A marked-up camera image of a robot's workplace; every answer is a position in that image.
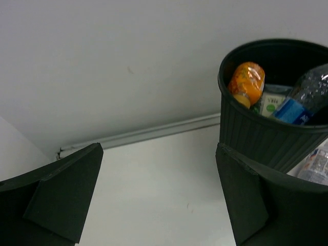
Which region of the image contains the black ribbed waste bin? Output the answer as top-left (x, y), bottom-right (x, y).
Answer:
top-left (218, 38), bottom-right (327, 173)

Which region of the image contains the aluminium table edge rail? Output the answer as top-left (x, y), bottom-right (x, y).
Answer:
top-left (56, 113), bottom-right (221, 160)

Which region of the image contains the clear bottle blue white label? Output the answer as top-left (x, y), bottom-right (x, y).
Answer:
top-left (297, 147), bottom-right (327, 186)

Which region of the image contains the green white carton in bin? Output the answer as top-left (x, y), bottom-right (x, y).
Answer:
top-left (250, 84), bottom-right (293, 117)

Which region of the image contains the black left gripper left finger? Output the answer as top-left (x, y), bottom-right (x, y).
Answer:
top-left (1, 143), bottom-right (104, 245)

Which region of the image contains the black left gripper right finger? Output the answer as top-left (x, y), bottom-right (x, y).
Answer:
top-left (216, 143), bottom-right (327, 245)

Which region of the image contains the orange juice bottle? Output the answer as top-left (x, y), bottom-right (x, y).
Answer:
top-left (228, 62), bottom-right (265, 109)

